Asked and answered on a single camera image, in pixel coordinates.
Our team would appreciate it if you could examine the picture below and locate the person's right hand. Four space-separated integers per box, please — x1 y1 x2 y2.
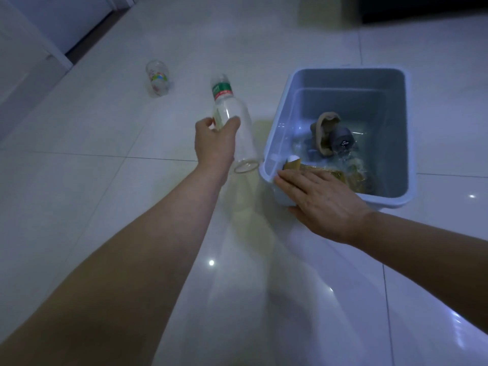
275 170 377 247

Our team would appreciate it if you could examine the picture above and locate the person's left hand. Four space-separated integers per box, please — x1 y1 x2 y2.
194 116 242 174

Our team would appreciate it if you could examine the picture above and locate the clear plastic bottle green label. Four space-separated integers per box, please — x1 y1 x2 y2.
210 74 261 174

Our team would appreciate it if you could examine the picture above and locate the light blue plastic bin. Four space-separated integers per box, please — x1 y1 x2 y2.
258 67 421 208

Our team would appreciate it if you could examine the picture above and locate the person's right forearm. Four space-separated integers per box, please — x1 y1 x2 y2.
355 210 488 325

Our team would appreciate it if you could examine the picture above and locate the person's left forearm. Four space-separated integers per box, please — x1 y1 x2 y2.
0 161 233 366

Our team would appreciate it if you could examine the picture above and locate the yellow crumpled packet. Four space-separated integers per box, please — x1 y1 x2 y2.
284 159 372 195

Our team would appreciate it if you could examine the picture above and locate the crumpled clear plastic bottle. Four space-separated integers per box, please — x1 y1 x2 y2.
292 124 368 176

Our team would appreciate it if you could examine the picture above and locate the grey cylindrical container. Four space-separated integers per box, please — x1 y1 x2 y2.
329 126 356 154

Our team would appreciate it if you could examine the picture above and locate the clear plastic cup colourful print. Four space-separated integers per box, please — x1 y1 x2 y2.
146 60 171 97

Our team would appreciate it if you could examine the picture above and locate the white door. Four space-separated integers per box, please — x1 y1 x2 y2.
63 0 128 55

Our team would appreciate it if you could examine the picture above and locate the white door frame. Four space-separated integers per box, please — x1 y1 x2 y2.
0 0 74 143

